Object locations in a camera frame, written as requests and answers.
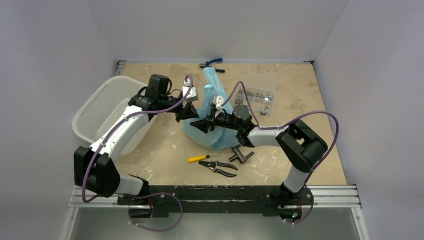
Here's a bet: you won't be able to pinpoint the light blue plastic bag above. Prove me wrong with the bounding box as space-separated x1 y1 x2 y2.
182 67 239 151

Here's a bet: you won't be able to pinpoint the white plastic basin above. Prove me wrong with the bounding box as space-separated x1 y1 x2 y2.
72 75 147 148

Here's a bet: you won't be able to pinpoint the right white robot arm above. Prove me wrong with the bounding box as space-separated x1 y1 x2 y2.
190 105 328 204

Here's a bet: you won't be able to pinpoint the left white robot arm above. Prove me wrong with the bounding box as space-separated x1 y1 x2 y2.
73 74 199 205

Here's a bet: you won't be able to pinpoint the clear plastic screw box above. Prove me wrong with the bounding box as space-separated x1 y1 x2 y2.
230 70 277 116

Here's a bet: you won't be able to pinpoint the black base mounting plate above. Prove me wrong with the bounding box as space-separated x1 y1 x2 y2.
117 185 314 219

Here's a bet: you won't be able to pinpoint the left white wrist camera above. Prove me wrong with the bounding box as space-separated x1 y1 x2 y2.
182 86 199 103

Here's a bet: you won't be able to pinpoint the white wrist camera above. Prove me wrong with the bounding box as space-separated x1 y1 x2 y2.
182 86 199 103
211 95 225 117

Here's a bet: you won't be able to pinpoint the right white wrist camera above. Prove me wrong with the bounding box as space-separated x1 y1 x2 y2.
211 95 225 117

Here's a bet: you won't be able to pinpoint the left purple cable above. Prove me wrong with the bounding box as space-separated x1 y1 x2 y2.
81 74 183 233

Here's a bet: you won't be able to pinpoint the yellow handled screwdriver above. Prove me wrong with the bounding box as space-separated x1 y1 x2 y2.
187 153 219 163

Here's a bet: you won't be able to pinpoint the dark metal crank handle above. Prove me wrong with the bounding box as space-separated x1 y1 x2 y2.
228 145 255 164

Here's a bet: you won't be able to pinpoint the black handled pliers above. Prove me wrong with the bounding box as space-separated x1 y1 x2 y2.
198 160 238 178

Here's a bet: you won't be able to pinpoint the blue handled pliers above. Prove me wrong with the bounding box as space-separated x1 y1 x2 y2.
198 58 226 73

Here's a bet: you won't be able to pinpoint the aluminium extrusion rail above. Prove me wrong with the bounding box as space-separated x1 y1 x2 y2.
74 71 361 216

